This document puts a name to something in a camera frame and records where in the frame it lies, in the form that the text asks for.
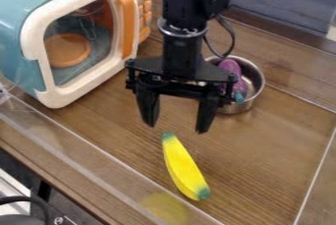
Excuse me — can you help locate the yellow toy banana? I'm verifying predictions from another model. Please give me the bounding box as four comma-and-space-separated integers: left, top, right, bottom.
161, 132, 211, 200

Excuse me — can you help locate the blue toy microwave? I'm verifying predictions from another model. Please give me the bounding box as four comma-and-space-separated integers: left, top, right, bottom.
0, 0, 152, 108

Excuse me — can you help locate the orange microwave turntable plate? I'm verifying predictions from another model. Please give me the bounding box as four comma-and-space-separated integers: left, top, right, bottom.
44, 33, 91, 68

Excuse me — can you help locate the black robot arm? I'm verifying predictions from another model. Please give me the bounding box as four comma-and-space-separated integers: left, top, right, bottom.
125, 0, 237, 134

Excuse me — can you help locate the clear acrylic barrier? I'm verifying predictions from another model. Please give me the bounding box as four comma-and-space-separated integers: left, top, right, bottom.
0, 85, 223, 225

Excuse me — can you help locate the black cable bottom left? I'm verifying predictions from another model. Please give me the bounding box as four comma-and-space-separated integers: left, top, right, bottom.
0, 197, 47, 225

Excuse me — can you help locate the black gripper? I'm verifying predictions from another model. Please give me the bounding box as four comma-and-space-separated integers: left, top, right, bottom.
125, 19, 237, 134

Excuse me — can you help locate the purple toy eggplant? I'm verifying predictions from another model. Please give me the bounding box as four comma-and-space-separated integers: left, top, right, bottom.
217, 58, 248, 104

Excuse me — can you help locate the silver pot with wire handle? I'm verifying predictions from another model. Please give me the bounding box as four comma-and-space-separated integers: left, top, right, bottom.
205, 55, 265, 115

